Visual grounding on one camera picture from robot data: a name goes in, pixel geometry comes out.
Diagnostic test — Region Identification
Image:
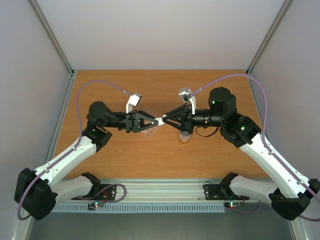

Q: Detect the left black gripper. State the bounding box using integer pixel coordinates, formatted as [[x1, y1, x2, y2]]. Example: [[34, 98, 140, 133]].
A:
[[104, 109, 160, 134]]

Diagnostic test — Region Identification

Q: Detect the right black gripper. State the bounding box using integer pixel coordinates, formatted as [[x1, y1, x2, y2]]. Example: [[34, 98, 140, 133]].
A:
[[162, 103, 224, 134]]

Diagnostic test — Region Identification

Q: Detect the clear plastic pill organizer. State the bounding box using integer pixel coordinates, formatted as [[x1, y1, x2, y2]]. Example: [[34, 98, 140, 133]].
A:
[[139, 107, 163, 138]]

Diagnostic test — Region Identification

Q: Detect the orange pill bottle grey cap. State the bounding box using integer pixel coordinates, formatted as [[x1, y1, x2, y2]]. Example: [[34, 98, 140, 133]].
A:
[[179, 131, 191, 143]]

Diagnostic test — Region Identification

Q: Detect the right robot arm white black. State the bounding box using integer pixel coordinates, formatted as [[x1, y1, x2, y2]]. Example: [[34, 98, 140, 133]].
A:
[[162, 87, 320, 221]]

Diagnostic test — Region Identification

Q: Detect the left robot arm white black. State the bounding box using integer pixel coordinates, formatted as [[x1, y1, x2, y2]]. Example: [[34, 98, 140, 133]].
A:
[[14, 101, 163, 221]]

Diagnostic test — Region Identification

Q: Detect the left small circuit board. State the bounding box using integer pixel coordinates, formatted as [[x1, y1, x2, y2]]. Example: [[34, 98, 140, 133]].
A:
[[87, 201, 104, 211]]

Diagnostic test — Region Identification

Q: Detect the small circuit board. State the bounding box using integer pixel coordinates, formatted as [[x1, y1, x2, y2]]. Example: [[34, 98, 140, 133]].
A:
[[87, 201, 104, 211], [224, 201, 245, 209]]

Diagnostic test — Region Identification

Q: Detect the right small circuit board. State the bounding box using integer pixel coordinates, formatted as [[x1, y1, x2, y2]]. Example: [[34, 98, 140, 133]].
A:
[[224, 201, 245, 209]]

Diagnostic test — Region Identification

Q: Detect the aluminium front frame rail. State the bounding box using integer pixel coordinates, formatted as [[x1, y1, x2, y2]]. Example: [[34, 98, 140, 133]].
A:
[[22, 177, 298, 202]]

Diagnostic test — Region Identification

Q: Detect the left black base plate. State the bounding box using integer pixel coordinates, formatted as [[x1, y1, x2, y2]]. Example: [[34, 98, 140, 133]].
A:
[[72, 184, 117, 201]]

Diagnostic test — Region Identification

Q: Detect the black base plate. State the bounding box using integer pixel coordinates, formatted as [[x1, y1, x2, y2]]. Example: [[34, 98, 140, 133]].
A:
[[202, 181, 250, 201], [72, 184, 117, 201]]

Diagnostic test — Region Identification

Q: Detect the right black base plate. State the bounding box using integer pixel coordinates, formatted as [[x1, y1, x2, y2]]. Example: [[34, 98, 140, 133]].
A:
[[202, 181, 250, 201]]

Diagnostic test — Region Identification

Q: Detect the grey slotted cable duct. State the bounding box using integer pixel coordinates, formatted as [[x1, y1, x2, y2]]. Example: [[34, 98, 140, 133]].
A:
[[52, 202, 225, 214]]

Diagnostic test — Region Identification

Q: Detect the right aluminium corner post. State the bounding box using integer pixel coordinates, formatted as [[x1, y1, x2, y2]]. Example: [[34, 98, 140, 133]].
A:
[[246, 0, 294, 74]]

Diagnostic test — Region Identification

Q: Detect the aluminium corner post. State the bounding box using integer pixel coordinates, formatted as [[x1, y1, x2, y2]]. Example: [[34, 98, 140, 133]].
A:
[[28, 0, 75, 76], [246, 0, 294, 74]]

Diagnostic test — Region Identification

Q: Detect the left aluminium corner post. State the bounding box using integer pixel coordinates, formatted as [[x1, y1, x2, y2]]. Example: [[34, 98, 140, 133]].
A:
[[28, 0, 75, 76]]

